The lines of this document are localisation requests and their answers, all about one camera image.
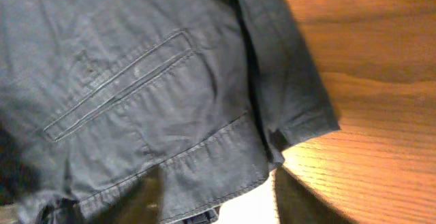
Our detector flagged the navy blue shorts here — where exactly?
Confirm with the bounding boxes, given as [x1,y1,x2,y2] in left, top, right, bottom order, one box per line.
[1,0,339,223]

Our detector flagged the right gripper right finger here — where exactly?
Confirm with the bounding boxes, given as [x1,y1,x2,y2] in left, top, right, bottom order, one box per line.
[274,167,357,224]

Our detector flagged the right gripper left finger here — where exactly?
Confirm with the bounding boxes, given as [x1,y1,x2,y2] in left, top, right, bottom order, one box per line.
[89,166,164,224]

